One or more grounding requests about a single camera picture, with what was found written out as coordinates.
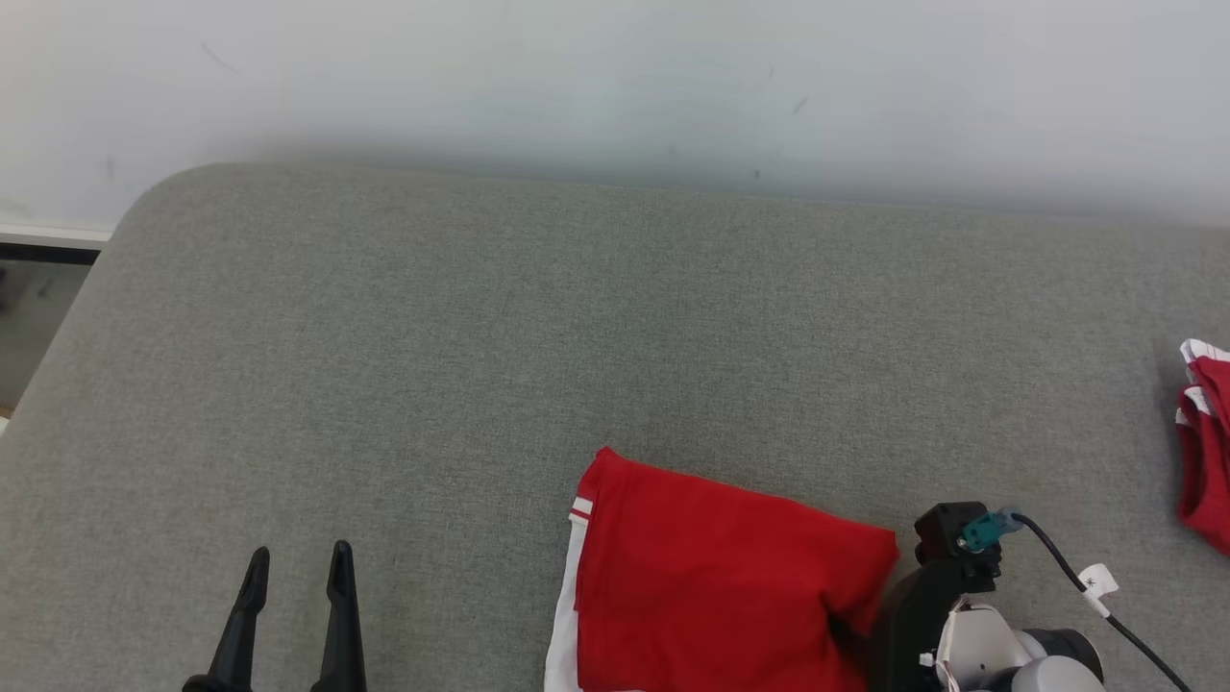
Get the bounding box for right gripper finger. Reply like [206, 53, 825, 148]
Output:
[826, 613, 873, 665]

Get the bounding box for white right cable tag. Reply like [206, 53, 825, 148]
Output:
[1077, 563, 1121, 617]

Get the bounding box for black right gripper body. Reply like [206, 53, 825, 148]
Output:
[869, 561, 1001, 692]

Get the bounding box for thin red white wire bundle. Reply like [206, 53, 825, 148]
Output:
[935, 596, 973, 692]

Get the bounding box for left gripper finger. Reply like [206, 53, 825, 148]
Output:
[209, 546, 271, 692]
[311, 539, 369, 692]

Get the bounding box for white black wall baseboard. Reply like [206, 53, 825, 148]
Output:
[0, 223, 115, 266]

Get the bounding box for red shorts with white waistband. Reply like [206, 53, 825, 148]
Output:
[1175, 338, 1230, 557]

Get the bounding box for red Bulls 23 jersey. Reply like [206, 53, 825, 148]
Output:
[543, 447, 902, 692]

